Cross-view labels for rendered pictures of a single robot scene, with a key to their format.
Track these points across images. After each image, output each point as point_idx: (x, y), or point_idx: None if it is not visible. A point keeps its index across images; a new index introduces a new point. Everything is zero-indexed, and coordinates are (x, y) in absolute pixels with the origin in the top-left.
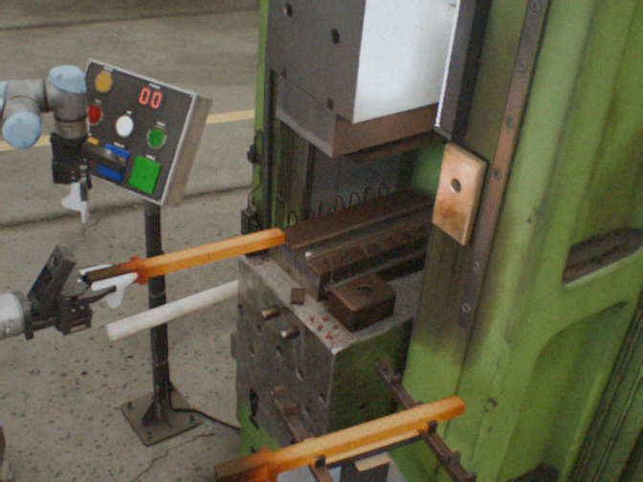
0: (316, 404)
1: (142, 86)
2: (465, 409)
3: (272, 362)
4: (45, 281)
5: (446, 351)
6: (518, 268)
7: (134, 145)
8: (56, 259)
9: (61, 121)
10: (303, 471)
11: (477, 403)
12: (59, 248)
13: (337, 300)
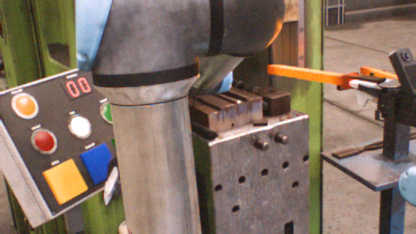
0: (301, 170)
1: (62, 83)
2: (311, 116)
3: (258, 192)
4: (415, 73)
5: (296, 94)
6: (318, 11)
7: (101, 135)
8: (408, 54)
9: None
10: (362, 168)
11: (316, 104)
12: (399, 49)
13: (278, 100)
